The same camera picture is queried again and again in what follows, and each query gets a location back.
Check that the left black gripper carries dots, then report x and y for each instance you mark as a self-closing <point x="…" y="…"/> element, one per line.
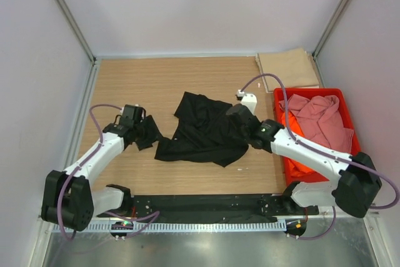
<point x="143" y="144"/>

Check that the black t-shirt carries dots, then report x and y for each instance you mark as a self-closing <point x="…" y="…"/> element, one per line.
<point x="203" y="135"/>

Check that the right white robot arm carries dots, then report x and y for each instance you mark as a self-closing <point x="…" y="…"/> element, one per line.
<point x="350" y="182"/>

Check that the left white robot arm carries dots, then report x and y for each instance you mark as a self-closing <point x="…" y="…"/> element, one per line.
<point x="68" y="200"/>

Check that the orange t-shirt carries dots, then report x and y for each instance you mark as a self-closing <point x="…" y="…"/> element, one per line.
<point x="296" y="169"/>

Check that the folded beige t-shirt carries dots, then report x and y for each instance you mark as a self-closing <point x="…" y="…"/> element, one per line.
<point x="295" y="68"/>

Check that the pink t-shirt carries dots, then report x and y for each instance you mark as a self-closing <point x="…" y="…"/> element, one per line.
<point x="320" y="121"/>

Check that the red plastic bin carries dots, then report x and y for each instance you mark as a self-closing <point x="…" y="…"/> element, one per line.
<point x="312" y="92"/>

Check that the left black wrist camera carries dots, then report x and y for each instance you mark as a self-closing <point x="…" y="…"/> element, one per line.
<point x="135" y="113"/>

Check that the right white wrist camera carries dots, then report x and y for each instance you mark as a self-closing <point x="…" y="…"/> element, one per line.
<point x="248" y="100"/>

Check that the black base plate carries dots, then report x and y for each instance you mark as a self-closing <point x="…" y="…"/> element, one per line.
<point x="218" y="208"/>

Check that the white slotted cable duct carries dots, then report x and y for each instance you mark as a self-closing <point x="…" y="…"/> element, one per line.
<point x="114" y="226"/>

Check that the left aluminium frame post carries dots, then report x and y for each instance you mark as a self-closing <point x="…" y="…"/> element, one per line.
<point x="66" y="12"/>

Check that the aluminium frame post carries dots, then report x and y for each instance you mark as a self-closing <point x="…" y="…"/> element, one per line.
<point x="333" y="22"/>
<point x="66" y="12"/>

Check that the right aluminium frame post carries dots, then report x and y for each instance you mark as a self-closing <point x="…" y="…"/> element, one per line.
<point x="333" y="22"/>

